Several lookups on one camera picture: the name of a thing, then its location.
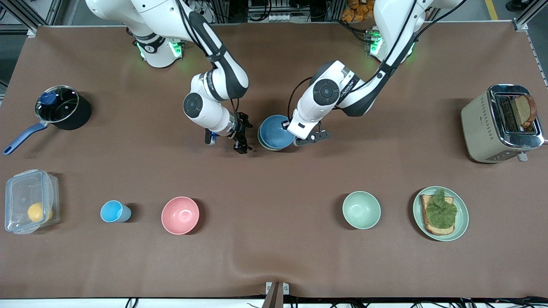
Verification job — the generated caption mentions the blue bowl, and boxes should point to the blue bowl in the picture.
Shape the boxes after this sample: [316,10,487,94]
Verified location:
[257,115,297,151]

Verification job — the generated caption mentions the light green bowl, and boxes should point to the light green bowl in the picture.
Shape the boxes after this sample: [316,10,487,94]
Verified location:
[342,191,381,230]
[257,122,296,152]

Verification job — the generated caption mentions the pink bowl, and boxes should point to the pink bowl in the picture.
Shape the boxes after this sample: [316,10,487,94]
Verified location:
[161,196,200,235]

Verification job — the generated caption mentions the orange snack bag pile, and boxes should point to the orange snack bag pile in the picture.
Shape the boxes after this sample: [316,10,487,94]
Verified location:
[342,0,378,23]

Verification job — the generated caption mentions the light blue cup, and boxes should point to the light blue cup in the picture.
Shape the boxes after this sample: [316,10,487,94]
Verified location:
[100,200,132,223]

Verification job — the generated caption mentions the green lettuce leaf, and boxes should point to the green lettuce leaf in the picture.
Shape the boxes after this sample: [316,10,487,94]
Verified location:
[426,189,458,229]

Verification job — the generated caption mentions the wholegrain bread slice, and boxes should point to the wholegrain bread slice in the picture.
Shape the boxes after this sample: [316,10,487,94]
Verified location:
[420,195,455,236]

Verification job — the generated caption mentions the cream and chrome toaster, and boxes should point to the cream and chrome toaster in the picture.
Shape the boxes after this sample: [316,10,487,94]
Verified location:
[461,84,546,164]

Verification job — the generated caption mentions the glass lid with blue knob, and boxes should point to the glass lid with blue knob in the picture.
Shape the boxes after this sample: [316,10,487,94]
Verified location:
[35,86,80,124]

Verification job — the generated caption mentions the light green ribbed plate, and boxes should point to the light green ribbed plate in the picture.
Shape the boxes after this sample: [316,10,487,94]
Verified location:
[413,186,470,242]

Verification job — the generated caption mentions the yellow ball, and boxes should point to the yellow ball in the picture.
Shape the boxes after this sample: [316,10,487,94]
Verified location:
[27,202,53,223]

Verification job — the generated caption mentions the dark brown bread slice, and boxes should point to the dark brown bread slice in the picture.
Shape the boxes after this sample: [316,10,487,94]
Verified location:
[512,94,537,128]

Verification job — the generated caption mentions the clear plastic lidded container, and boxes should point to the clear plastic lidded container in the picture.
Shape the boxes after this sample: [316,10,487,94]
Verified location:
[4,169,60,235]

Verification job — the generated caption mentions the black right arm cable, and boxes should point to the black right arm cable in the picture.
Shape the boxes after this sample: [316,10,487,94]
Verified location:
[173,0,242,118]

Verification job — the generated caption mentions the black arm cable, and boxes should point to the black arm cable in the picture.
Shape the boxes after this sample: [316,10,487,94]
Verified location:
[288,0,465,122]
[173,0,242,118]

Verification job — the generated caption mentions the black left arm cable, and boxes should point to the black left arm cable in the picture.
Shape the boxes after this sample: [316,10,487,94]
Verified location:
[288,0,465,122]

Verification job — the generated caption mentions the metal table edge bracket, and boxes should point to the metal table edge bracket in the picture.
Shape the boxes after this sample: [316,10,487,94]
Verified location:
[262,281,290,308]

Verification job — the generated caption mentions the black pot with blue handle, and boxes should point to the black pot with blue handle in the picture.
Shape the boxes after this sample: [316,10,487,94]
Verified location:
[3,85,92,155]

